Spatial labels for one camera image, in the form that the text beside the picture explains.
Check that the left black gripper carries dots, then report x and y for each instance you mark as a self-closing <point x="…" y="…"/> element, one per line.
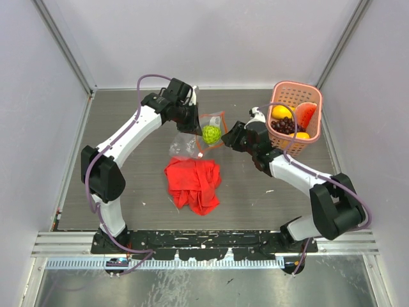
<point x="193" y="126"/>

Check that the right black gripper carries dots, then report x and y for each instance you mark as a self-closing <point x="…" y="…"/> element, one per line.
<point x="232" y="138"/>

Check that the clear zip bag orange zipper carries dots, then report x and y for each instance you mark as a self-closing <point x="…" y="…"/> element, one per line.
<point x="189" y="146"/>

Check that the green custard apple toy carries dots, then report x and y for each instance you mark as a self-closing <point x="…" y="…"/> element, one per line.
<point x="211" y="134"/>

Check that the watermelon slice toy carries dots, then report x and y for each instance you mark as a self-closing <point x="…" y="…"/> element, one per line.
<point x="304" y="113"/>

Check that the pink plastic basket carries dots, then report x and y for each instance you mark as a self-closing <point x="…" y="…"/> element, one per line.
<point x="294" y="116"/>

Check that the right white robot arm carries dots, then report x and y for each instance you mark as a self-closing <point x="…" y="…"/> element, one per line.
<point x="335" y="206"/>

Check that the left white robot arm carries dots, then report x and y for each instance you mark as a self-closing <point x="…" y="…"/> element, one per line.
<point x="101" y="165"/>

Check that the dark purple grapes toy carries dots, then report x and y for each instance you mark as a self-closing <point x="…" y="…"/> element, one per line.
<point x="286" y="126"/>

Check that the yellow lemon toy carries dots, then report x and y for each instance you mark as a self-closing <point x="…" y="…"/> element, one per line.
<point x="281" y="112"/>

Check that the orange mango toy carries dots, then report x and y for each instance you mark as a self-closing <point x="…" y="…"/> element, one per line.
<point x="300" y="135"/>

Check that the red crumpled cloth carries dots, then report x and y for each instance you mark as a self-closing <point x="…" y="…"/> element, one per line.
<point x="193" y="183"/>

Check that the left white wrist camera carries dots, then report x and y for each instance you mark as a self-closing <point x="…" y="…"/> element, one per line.
<point x="193" y="97"/>

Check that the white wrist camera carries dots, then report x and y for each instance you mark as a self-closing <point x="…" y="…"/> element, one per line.
<point x="193" y="97"/>
<point x="256" y="115"/>

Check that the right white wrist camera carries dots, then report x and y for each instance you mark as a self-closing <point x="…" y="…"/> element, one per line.
<point x="256" y="115"/>

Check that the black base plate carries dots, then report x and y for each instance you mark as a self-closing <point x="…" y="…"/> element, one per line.
<point x="208" y="245"/>

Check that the slotted cable duct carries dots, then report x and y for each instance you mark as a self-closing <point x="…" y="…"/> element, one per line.
<point x="67" y="263"/>

